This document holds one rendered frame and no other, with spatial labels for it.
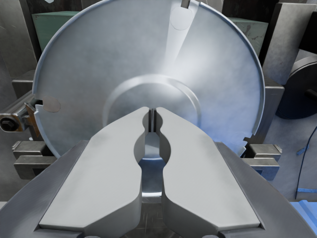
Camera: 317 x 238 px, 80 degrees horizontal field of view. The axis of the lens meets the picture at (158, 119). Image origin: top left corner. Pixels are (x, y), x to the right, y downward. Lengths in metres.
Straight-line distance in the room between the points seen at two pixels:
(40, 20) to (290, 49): 0.44
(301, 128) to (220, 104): 1.30
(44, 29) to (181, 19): 0.25
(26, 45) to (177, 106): 0.30
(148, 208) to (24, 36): 0.35
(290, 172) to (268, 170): 1.39
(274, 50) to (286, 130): 1.10
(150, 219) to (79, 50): 0.18
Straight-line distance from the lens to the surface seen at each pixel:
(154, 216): 0.17
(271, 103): 0.39
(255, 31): 0.40
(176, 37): 0.22
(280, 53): 0.43
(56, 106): 0.26
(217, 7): 0.23
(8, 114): 0.30
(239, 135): 0.30
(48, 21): 0.39
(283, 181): 1.85
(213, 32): 0.23
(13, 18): 0.42
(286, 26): 0.42
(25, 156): 0.42
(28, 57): 0.43
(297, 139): 1.59
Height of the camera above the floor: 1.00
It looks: 59 degrees down
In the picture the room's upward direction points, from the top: 177 degrees clockwise
